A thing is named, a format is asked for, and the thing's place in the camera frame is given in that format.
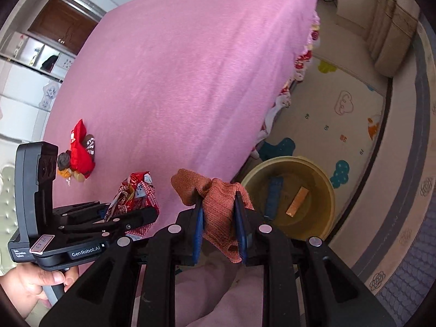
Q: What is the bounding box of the brown wooden door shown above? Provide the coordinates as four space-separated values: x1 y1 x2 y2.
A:
27 0 100 56

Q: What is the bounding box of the cream cloud print play mat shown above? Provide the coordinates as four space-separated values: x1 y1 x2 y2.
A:
235 53 390 246

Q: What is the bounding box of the rust knit cloth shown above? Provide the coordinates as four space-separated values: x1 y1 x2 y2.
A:
170 168 255 264

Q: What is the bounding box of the white cabinet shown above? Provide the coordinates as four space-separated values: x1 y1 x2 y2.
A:
335 0 376 39

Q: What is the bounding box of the red printed white bedspread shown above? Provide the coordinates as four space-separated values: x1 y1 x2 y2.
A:
251 8 323 159

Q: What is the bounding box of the pink bed sheet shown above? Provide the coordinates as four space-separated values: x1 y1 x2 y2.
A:
44 0 320 327

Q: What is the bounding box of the beige upholstered seat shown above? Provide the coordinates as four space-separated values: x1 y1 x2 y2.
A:
366 0 420 77

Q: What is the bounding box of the person's left hand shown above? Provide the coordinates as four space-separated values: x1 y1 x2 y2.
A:
0 264 80 310

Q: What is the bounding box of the white flower panel wardrobe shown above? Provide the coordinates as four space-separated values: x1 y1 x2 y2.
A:
0 54 65 144

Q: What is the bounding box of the yellow plastic basin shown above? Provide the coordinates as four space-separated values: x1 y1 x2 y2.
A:
240 156 336 243

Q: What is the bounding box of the orange block in basin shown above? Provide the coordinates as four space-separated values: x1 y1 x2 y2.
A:
286 187 310 218

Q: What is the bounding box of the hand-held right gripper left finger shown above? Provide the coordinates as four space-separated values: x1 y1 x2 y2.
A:
39 196 205 327

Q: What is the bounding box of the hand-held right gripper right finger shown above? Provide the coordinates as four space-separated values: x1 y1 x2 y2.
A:
234 191 397 327

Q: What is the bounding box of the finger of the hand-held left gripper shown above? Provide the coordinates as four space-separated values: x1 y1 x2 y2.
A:
59 206 160 242
51 201 112 225

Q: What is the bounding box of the grey flower border rug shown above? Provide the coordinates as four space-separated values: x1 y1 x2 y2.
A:
327 17 436 317

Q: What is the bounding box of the red candy wrapper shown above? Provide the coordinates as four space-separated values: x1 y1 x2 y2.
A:
103 171 160 239

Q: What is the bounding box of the blue wrapper strip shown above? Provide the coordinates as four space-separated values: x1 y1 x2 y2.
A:
265 176 284 220

